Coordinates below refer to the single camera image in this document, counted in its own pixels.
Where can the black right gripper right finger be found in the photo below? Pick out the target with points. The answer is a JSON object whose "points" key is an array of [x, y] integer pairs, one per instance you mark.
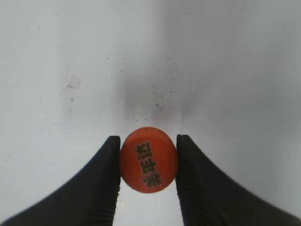
{"points": [[209, 197]]}

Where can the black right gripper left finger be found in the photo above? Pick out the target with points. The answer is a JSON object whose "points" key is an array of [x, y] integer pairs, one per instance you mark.
{"points": [[87, 199]]}

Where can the orange bottle cap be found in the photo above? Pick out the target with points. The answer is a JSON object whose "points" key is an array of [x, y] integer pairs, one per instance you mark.
{"points": [[148, 160]]}

